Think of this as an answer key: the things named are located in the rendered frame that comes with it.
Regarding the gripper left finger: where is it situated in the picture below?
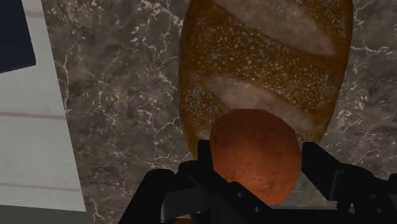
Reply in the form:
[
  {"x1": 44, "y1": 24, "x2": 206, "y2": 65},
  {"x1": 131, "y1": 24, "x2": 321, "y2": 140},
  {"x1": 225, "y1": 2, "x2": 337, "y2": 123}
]
[{"x1": 118, "y1": 139, "x2": 271, "y2": 224}]

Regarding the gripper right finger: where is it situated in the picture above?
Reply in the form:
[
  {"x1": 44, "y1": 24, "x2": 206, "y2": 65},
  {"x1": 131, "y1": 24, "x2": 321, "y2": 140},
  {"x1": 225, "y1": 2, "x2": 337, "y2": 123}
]
[{"x1": 300, "y1": 141, "x2": 397, "y2": 224}]

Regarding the brown potato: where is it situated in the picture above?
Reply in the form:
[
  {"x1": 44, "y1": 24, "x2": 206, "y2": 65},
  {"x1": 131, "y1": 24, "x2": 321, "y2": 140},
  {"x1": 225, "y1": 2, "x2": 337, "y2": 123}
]
[{"x1": 209, "y1": 108, "x2": 303, "y2": 206}]

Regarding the brown bread loaf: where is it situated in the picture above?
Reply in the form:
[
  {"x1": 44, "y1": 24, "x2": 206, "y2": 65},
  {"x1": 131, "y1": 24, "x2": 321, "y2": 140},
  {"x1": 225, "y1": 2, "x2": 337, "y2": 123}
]
[{"x1": 178, "y1": 0, "x2": 354, "y2": 160}]

